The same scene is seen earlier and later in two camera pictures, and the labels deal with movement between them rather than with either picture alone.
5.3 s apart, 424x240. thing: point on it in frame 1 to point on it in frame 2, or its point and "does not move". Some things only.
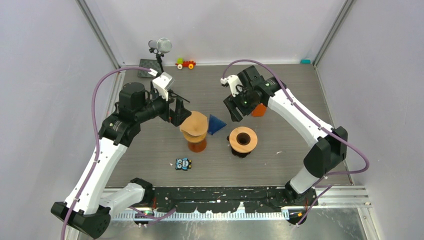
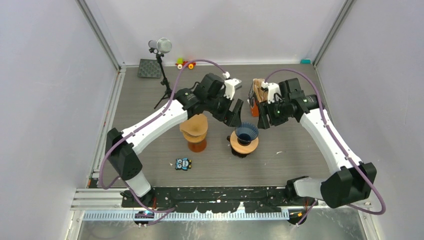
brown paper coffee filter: x=196 y=124 does not move
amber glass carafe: x=198 y=147 does not move
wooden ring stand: x=240 y=148 does not move
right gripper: x=232 y=102 to x=265 y=108
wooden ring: x=193 y=139 does not move
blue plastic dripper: x=215 y=125 to x=246 y=131
